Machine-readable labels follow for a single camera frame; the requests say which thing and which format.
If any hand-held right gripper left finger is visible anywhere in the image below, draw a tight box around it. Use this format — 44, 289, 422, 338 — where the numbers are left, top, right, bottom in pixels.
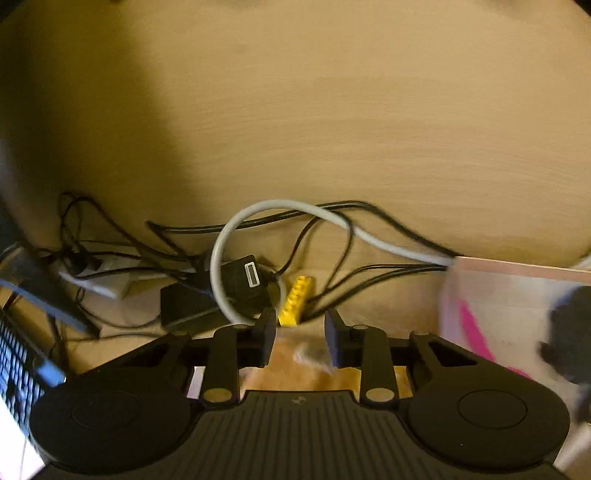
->
88, 308, 278, 408

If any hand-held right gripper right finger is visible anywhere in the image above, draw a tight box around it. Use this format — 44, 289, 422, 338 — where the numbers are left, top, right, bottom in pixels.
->
324, 308, 509, 409

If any pink cardboard box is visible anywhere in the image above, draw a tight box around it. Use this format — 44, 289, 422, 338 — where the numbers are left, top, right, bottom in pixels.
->
438, 255, 591, 428

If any yellow toy brick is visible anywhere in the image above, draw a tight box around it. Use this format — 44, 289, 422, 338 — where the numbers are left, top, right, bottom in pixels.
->
276, 274, 317, 328

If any black usb adapter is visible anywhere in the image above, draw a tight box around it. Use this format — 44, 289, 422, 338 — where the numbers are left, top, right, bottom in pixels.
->
220, 254, 274, 320

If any clear bag with pink item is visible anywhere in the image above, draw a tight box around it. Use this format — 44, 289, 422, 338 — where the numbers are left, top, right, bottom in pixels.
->
440, 271, 555, 380

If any white power strip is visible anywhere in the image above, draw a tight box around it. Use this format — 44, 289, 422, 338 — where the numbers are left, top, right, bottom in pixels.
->
57, 255, 195, 301

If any black computer monitor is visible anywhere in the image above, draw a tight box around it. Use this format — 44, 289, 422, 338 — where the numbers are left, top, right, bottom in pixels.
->
0, 244, 101, 339

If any black keyboard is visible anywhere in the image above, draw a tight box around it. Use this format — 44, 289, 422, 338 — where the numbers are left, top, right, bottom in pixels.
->
0, 308, 48, 431

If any grey looped cable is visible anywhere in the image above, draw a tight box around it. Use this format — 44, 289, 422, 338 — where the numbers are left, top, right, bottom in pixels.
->
209, 199, 457, 325

